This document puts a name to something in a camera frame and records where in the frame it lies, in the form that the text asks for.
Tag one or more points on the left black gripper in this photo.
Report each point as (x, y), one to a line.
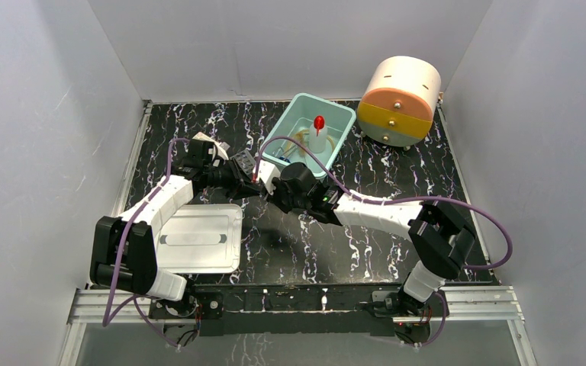
(235, 177)

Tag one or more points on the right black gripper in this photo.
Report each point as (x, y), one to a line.
(278, 183)

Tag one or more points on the tan rubber tubing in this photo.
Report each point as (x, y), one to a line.
(302, 138)

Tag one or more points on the red-cap wash bottle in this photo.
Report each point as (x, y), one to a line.
(317, 136)

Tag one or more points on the small white red box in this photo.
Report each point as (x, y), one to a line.
(203, 137)

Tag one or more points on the white bin lid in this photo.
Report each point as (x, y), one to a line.
(201, 239)

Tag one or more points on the clear test tube rack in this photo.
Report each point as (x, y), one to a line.
(245, 161)

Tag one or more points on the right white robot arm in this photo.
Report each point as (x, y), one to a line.
(440, 235)

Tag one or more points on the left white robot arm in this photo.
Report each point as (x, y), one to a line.
(152, 249)

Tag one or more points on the light teal plastic bin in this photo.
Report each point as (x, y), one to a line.
(299, 115)

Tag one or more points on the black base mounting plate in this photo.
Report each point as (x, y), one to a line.
(310, 308)

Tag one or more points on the round orange yellow drawer cabinet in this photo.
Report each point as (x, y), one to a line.
(398, 106)

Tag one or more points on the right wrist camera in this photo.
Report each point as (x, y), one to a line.
(264, 174)

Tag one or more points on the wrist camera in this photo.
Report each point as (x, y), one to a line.
(264, 174)
(220, 151)

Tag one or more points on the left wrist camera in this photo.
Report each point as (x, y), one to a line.
(220, 151)

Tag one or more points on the aluminium frame rail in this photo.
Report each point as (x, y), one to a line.
(466, 303)

